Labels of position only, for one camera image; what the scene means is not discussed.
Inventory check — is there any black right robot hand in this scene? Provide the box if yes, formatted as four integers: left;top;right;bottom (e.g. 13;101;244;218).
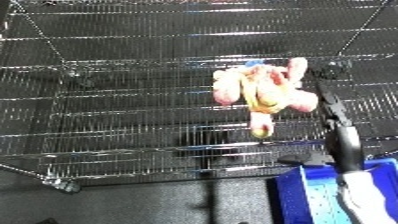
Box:
305;66;368;175

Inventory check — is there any pink and yellow soft toy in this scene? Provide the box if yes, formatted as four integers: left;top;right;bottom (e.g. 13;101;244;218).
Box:
211;57;320;140

